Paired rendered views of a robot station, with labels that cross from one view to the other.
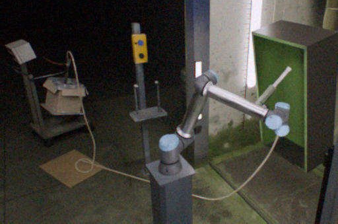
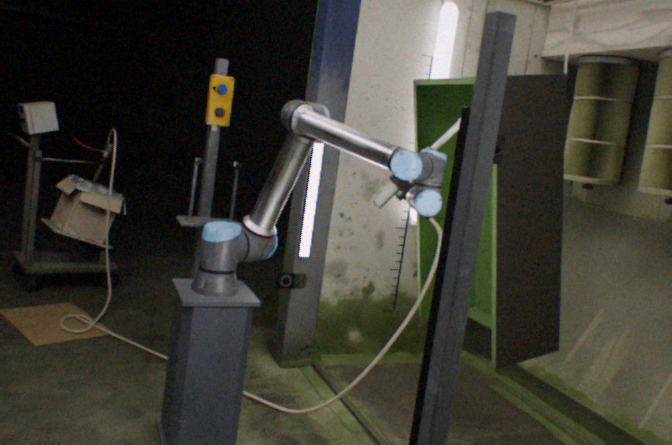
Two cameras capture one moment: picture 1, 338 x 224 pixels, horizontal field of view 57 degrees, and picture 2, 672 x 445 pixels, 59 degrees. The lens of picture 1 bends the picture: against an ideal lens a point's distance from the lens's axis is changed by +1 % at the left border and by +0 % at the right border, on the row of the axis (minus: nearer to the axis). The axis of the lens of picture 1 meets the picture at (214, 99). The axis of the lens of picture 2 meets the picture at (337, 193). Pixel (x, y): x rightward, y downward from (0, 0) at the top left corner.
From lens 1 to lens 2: 0.94 m
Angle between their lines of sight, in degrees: 19
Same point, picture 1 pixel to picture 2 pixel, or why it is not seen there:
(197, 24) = (327, 75)
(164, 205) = (185, 354)
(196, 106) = (283, 165)
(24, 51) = (42, 114)
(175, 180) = (215, 301)
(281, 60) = not seen: hidden behind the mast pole
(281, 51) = not seen: hidden behind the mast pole
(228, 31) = (382, 103)
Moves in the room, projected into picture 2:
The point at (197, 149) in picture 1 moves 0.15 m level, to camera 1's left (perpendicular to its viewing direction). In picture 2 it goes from (293, 324) to (267, 319)
